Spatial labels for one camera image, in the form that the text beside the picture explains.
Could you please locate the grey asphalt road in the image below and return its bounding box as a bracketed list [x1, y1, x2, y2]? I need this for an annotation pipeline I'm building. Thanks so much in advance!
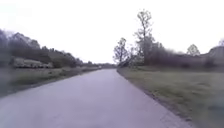
[0, 68, 194, 128]

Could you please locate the tall bare tree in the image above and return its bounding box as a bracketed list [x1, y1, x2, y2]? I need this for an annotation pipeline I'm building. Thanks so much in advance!
[133, 9, 156, 66]

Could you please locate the row of bushes and trees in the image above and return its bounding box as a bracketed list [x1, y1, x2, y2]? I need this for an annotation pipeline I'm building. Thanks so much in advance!
[117, 39, 224, 70]

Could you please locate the wood of dark trees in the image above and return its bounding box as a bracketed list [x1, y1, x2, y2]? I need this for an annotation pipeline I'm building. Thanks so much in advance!
[0, 29, 118, 70]

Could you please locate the grass verge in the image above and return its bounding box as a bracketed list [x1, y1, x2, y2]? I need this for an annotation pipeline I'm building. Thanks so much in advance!
[0, 65, 101, 98]
[116, 66, 224, 128]

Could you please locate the round-crowned tree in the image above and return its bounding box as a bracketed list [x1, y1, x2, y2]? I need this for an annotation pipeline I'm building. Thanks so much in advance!
[186, 43, 201, 57]

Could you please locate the pale low building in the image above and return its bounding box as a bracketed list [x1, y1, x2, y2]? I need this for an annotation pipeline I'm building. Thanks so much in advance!
[11, 57, 54, 70]

